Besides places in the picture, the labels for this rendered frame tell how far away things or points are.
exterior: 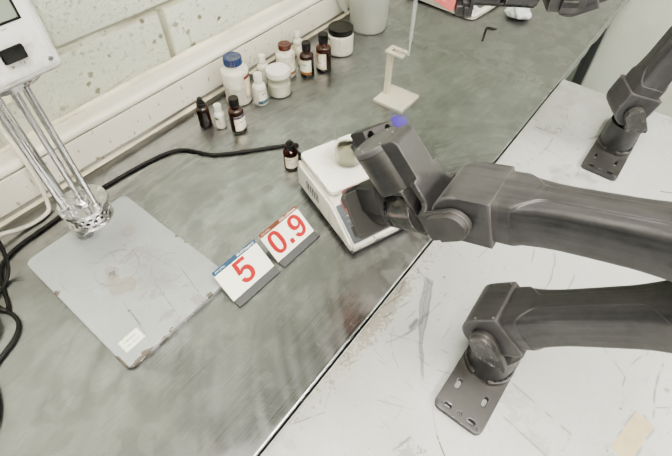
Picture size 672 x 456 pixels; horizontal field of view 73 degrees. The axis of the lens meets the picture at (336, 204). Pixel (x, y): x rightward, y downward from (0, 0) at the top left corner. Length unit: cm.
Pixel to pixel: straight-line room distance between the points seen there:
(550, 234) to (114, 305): 64
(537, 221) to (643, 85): 61
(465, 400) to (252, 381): 30
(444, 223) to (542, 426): 36
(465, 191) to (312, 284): 38
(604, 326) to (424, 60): 91
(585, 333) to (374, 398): 30
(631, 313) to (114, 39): 94
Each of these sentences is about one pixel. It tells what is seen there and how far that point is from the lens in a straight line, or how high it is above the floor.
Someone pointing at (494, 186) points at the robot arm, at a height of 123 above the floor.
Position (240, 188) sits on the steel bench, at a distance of 92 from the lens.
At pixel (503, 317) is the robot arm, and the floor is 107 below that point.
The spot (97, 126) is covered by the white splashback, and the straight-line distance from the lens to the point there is 103.
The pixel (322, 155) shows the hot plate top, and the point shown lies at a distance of 84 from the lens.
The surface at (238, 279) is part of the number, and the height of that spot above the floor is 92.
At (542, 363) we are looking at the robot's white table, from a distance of 77.
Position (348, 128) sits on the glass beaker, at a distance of 81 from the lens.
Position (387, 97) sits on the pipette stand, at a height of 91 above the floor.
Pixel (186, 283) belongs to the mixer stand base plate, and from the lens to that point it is 80.
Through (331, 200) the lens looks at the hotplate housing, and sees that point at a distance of 79.
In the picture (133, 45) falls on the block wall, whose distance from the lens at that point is 106.
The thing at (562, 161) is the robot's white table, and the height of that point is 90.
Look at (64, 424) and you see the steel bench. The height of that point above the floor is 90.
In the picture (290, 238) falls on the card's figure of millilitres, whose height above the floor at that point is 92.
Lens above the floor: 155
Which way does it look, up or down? 48 degrees down
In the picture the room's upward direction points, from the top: straight up
